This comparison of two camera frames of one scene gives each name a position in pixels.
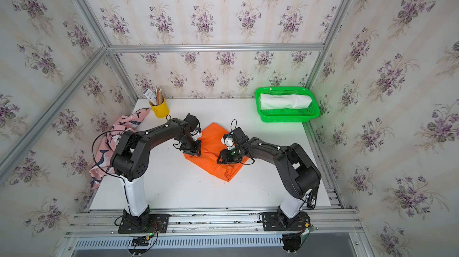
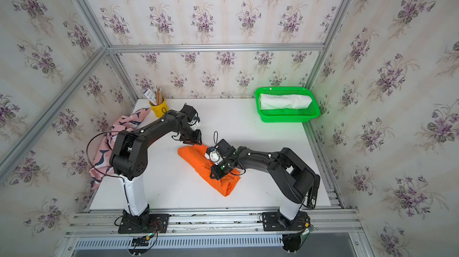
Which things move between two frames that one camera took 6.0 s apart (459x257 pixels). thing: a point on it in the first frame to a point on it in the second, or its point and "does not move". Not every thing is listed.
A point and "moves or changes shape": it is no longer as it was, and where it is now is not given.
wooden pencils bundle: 159,98 does not move
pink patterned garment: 103,165 does not move
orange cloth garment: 211,147 moves or changes shape
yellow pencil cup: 161,110 does not move
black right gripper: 225,158 to 216,174
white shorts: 288,101 does not move
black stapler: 314,194 does not move
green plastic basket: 303,115 does not move
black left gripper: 195,150 to 195,139
